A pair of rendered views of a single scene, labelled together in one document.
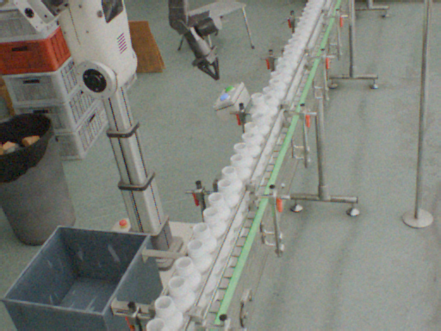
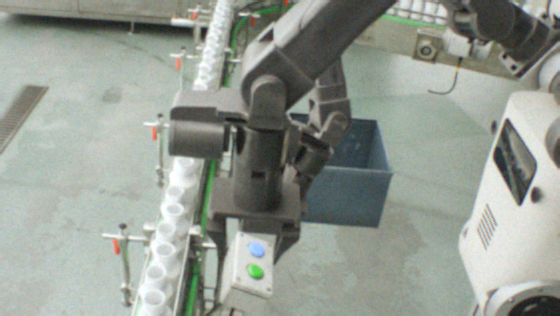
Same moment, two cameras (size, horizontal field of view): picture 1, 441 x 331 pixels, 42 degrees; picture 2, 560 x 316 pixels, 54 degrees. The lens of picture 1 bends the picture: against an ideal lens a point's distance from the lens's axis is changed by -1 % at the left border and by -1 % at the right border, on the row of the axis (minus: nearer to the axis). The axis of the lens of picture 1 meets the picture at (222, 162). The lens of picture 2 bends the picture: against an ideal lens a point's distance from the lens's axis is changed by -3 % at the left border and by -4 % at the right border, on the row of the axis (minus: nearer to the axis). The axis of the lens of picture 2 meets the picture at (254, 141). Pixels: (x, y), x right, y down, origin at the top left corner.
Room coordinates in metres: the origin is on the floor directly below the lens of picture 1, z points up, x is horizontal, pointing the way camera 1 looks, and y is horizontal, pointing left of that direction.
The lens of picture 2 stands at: (2.54, -0.39, 1.90)
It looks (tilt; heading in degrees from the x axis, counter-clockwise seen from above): 33 degrees down; 157
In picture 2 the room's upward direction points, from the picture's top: 5 degrees clockwise
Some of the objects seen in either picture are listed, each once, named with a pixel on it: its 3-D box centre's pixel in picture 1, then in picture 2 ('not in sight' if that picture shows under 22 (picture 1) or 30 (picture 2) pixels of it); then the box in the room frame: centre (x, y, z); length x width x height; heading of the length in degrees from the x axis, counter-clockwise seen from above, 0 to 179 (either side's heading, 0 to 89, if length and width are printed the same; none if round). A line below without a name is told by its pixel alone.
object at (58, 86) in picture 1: (52, 70); not in sight; (3.80, 1.06, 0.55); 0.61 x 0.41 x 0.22; 165
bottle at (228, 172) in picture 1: (232, 196); not in sight; (1.26, -0.01, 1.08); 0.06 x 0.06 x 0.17
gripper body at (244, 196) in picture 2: not in sight; (257, 184); (2.07, -0.18, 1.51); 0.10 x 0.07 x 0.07; 68
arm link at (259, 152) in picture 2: not in sight; (256, 138); (2.07, -0.19, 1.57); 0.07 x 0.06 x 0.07; 68
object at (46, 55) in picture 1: (42, 39); not in sight; (3.81, 1.06, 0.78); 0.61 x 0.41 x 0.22; 165
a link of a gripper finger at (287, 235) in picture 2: not in sight; (266, 232); (2.08, -0.16, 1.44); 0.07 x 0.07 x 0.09; 68
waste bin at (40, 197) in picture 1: (29, 182); not in sight; (2.76, 1.09, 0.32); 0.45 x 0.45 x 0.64
